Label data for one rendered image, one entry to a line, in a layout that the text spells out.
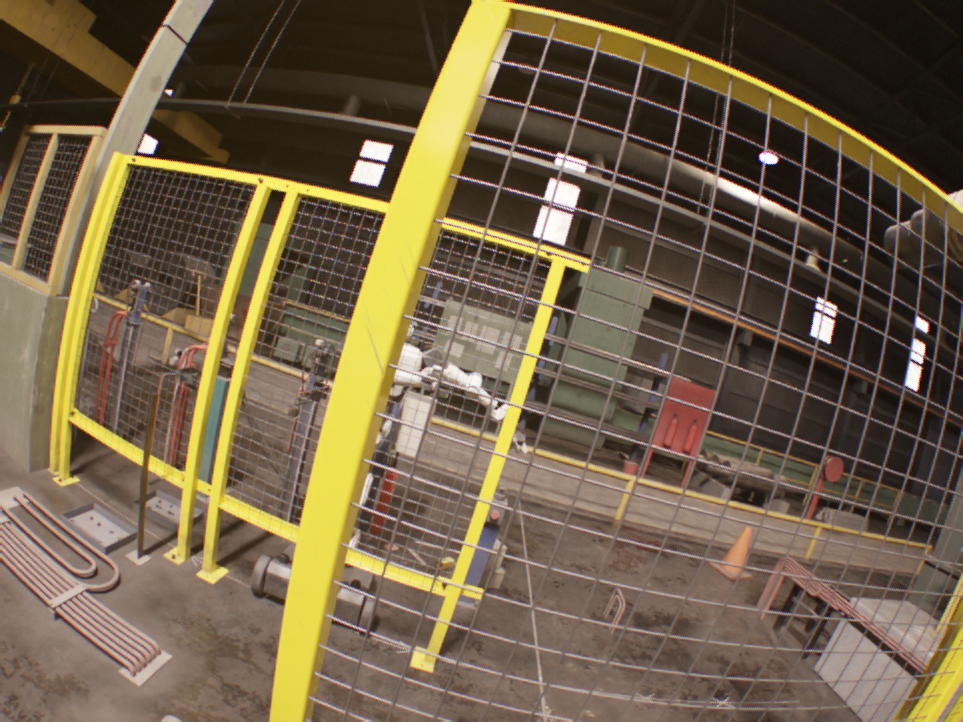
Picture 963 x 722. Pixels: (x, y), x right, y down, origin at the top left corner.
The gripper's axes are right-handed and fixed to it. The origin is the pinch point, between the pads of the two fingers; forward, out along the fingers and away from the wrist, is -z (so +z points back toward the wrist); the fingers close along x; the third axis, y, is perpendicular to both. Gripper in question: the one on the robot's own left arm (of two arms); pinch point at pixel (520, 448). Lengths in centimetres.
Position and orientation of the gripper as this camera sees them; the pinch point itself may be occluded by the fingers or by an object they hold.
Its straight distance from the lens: 258.0
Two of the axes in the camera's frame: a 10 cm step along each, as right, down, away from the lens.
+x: 5.8, 1.6, 8.0
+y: -7.1, 5.8, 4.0
